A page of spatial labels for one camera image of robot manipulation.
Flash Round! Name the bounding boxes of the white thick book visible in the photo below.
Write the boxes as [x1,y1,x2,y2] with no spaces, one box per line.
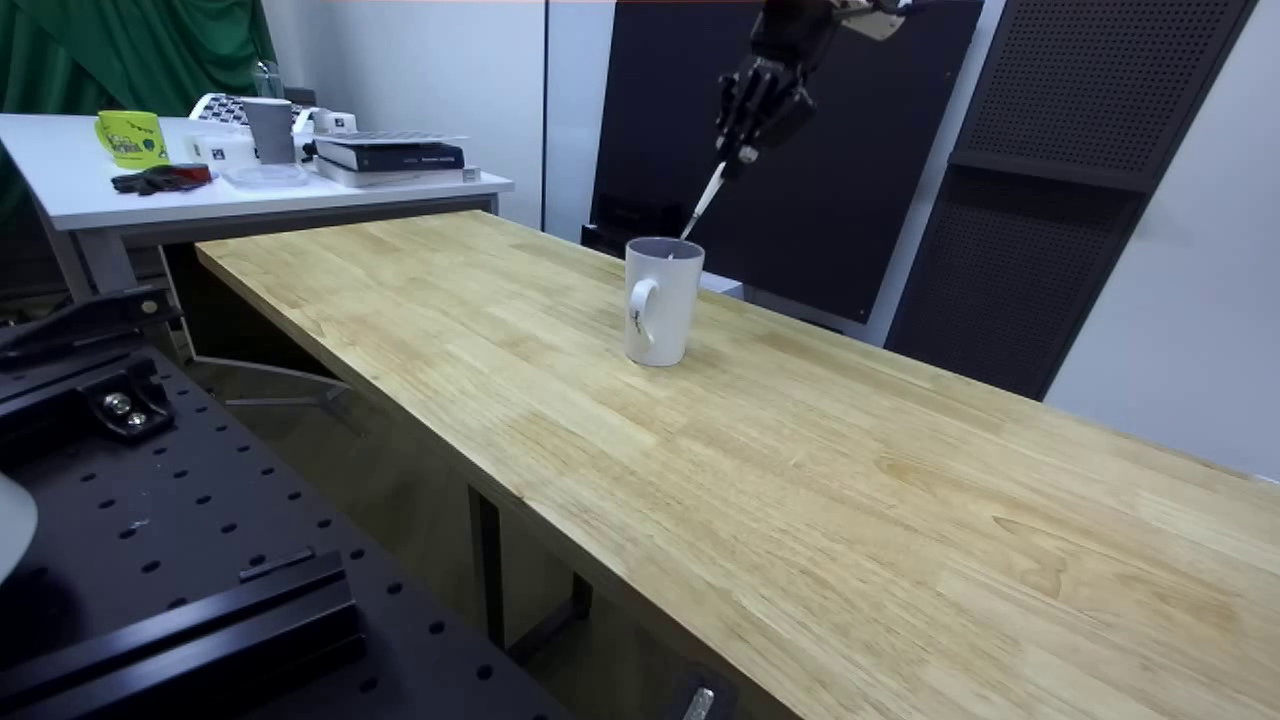
[311,158,485,194]

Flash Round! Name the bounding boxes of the black perforated mesh panel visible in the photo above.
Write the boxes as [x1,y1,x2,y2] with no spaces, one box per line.
[884,0,1264,405]

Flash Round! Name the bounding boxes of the green fabric curtain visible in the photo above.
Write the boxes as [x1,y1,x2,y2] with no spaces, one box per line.
[0,0,279,119]

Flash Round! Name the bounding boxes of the black hardcover book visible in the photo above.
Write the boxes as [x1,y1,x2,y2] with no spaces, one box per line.
[311,134,471,176]

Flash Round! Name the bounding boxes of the wide black partition panel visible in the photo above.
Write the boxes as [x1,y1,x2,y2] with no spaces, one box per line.
[583,0,987,329]

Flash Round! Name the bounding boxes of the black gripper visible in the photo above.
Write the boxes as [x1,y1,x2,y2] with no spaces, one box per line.
[711,0,848,174]

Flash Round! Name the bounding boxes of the yellow-green card box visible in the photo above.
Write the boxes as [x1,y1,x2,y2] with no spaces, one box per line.
[90,108,171,174]

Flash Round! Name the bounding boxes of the white side table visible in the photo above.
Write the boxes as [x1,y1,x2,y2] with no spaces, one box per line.
[0,108,516,300]

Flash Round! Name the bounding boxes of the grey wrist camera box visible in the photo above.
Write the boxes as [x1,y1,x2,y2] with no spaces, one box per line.
[834,0,929,44]

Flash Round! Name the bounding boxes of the white vertical post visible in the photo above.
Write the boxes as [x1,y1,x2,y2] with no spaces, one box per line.
[860,0,1012,347]

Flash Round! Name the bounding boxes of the white plastic spoon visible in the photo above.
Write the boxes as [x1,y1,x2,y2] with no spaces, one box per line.
[674,158,733,250]

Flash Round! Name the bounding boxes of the red and black gloves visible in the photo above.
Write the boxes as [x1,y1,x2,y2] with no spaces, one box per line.
[108,159,217,201]

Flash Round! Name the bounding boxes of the black bolted bracket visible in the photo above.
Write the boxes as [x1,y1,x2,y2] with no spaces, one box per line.
[84,378,181,446]

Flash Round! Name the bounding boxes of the grey plastic cup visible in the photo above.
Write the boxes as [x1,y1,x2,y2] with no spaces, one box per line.
[235,94,302,170]

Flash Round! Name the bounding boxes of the white plastic container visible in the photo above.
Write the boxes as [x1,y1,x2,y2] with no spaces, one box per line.
[181,90,360,176]

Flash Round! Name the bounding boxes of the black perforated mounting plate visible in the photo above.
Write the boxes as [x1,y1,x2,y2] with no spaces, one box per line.
[0,289,572,720]

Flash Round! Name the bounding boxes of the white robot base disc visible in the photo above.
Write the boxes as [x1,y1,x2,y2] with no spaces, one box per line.
[0,467,44,586]

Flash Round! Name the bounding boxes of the white ceramic mug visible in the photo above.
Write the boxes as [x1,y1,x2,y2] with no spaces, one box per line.
[620,234,707,371]

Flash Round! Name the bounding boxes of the small white box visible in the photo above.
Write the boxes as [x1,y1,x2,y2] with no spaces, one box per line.
[695,270,746,304]

